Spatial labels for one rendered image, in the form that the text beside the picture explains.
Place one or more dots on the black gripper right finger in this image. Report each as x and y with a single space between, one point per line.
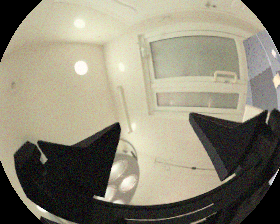
225 141

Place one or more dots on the beige flat box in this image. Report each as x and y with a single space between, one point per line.
276 80

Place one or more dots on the beige flat panel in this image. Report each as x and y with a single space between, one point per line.
251 111

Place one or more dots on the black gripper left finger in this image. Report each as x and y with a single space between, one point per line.
90 160

